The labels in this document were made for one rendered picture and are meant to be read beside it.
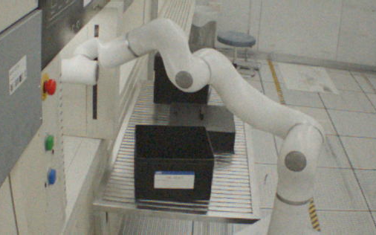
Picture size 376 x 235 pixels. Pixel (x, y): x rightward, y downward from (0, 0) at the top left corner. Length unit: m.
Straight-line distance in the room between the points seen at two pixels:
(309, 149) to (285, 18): 4.72
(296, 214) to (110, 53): 0.77
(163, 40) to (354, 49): 4.96
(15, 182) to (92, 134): 0.99
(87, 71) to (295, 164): 0.76
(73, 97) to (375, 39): 4.90
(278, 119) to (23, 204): 0.80
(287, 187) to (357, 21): 4.86
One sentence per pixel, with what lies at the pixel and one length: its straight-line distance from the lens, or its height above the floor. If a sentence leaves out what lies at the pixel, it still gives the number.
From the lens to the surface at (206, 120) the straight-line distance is 2.29.
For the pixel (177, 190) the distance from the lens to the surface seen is 1.88.
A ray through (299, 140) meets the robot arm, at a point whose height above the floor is 1.18.
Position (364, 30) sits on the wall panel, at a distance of 6.36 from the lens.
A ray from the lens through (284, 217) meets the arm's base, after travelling 1.63.
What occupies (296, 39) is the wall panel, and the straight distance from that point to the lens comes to 6.20.
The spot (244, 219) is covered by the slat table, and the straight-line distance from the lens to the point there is 1.85.
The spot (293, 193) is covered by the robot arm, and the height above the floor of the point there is 0.99.
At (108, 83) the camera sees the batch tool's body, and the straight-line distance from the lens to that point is 1.97.
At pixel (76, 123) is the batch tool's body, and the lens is 2.07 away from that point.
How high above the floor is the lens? 1.79
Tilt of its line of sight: 24 degrees down
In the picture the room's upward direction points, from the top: 4 degrees clockwise
